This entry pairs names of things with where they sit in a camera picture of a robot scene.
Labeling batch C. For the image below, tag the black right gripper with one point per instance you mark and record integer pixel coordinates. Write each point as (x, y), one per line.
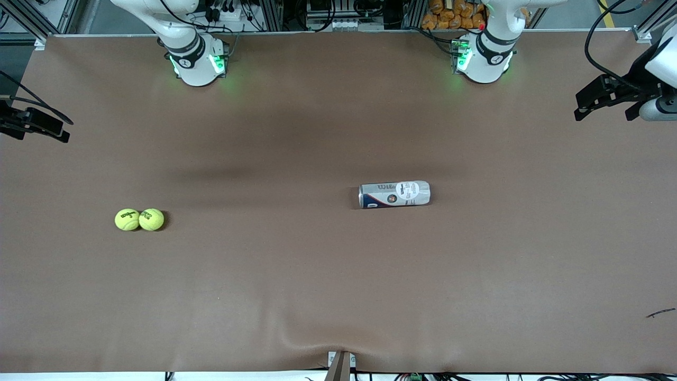
(10, 119)

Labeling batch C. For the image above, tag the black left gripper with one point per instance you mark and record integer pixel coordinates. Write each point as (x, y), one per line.
(634, 83)

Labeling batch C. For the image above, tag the yellow tennis ball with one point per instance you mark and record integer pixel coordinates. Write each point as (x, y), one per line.
(127, 219)
(152, 219)

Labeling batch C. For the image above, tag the silver tennis ball can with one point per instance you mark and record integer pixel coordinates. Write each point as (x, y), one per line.
(394, 194)

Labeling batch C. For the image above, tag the orange bags pile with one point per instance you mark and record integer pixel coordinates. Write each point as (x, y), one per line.
(444, 16)

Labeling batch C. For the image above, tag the white power strip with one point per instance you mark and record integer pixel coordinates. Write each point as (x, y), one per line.
(232, 15)

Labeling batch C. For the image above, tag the white terminal block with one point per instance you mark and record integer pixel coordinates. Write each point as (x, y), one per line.
(346, 24)

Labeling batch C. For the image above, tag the brown table mat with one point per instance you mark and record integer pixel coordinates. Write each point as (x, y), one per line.
(338, 291)

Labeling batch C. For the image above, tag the aluminium frame profile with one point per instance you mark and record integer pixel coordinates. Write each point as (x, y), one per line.
(642, 34)
(26, 18)
(274, 13)
(412, 13)

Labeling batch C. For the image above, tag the metal table clamp bracket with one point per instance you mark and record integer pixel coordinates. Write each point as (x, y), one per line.
(341, 368)

